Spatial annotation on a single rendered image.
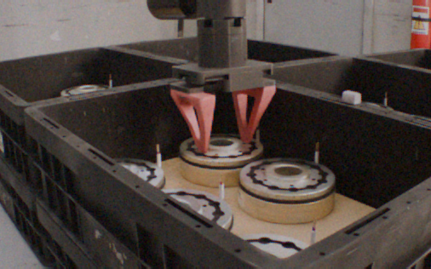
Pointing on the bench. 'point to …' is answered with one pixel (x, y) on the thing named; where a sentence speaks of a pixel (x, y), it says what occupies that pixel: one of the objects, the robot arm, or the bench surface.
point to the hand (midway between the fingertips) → (224, 140)
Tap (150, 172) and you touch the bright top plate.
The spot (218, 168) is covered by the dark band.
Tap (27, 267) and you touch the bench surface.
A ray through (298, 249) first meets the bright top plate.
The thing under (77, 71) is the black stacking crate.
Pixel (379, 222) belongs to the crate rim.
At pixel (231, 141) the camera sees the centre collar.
